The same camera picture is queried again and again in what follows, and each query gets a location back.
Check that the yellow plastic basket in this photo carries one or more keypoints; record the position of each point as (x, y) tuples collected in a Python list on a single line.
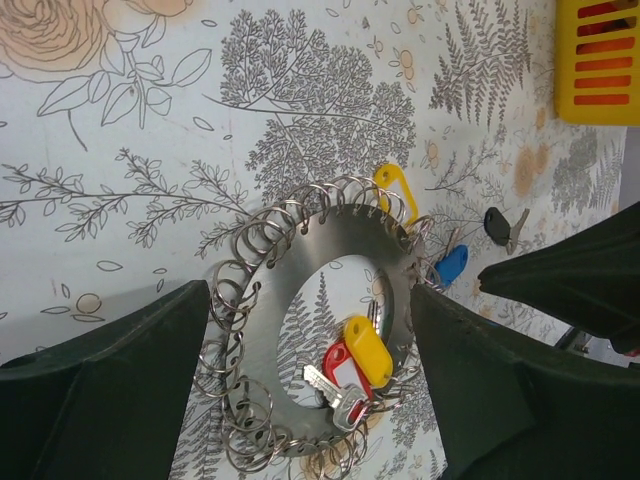
[(596, 79)]

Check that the floral tablecloth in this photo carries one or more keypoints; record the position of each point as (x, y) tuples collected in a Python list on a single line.
[(137, 136)]

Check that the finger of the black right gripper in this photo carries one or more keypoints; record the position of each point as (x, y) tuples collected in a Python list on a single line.
[(589, 280)]

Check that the silver key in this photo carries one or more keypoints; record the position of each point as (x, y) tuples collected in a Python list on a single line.
[(515, 231), (348, 403)]

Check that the red key tag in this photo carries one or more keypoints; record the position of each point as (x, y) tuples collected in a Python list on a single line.
[(341, 369)]

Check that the blue key tag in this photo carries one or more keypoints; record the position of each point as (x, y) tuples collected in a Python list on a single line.
[(451, 266)]

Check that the yellow key tag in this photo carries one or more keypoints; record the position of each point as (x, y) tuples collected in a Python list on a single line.
[(395, 195), (368, 351)]

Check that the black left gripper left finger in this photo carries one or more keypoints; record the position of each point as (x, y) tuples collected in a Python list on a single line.
[(108, 404)]

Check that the black key tag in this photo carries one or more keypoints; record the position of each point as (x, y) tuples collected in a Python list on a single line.
[(497, 227)]

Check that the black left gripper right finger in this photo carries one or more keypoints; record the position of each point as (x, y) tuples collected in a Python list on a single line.
[(511, 407)]

